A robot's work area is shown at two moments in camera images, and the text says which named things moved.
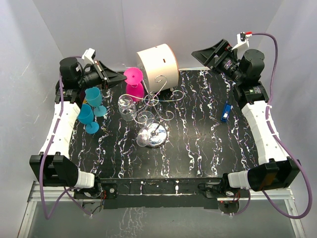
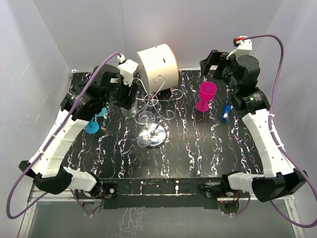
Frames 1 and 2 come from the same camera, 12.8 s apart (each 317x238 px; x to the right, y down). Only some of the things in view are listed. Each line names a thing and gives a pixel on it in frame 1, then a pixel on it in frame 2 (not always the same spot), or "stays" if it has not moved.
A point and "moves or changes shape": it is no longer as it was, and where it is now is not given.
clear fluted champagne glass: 143,136 stays
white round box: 161,66 stays
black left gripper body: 103,74 to 126,101
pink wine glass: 134,87 moves or changes shape
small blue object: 226,112 stays
